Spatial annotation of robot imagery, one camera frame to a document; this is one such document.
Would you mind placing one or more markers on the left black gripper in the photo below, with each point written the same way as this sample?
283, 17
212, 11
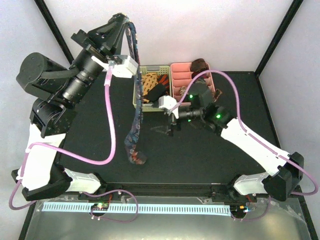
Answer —
106, 45

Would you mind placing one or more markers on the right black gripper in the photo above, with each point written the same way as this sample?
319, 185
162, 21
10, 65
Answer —
166, 129

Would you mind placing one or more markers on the navy floral tie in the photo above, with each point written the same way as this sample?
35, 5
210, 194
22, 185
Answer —
131, 140

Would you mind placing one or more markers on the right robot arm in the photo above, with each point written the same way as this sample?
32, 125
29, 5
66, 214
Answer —
283, 171

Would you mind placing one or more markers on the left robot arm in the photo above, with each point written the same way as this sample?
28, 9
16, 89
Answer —
57, 91

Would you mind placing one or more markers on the green plastic basket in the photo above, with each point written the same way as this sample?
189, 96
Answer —
159, 69

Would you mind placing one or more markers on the tan paisley rolled tie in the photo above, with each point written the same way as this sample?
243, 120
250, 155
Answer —
183, 90

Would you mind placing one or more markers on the red black striped tie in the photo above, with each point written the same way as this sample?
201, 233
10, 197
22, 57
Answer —
163, 80

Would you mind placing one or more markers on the orange patterned tie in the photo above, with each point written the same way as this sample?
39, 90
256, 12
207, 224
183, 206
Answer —
149, 80

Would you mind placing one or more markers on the brown dotted rolled tie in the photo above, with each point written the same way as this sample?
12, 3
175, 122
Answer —
217, 94

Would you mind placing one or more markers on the pink divided organizer tray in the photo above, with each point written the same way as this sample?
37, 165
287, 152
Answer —
181, 76

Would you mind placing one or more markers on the left controller board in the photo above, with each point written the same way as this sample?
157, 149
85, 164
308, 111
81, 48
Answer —
100, 206

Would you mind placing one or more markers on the controller board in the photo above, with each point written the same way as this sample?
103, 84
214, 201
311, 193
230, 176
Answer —
100, 206
240, 208

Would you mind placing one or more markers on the right controller board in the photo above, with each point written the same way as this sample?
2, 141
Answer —
240, 208

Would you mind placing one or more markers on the clear acrylic sheet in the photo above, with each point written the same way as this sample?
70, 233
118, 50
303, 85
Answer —
268, 221

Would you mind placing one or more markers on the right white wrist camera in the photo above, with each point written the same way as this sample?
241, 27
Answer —
169, 105

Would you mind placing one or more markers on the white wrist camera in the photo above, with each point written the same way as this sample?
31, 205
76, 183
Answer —
124, 66
169, 105

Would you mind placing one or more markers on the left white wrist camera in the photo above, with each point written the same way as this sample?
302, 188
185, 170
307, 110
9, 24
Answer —
124, 66

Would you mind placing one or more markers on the left black frame post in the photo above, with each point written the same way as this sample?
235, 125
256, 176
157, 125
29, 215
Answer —
51, 23

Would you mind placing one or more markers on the black frame post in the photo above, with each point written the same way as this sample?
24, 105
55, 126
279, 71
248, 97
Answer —
51, 23
280, 32

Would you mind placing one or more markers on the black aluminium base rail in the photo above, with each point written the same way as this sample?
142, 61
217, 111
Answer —
217, 192

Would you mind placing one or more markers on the light blue slotted cable duct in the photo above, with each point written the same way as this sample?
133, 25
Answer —
141, 208

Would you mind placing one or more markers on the right black frame post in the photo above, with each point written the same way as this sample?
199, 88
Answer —
280, 32

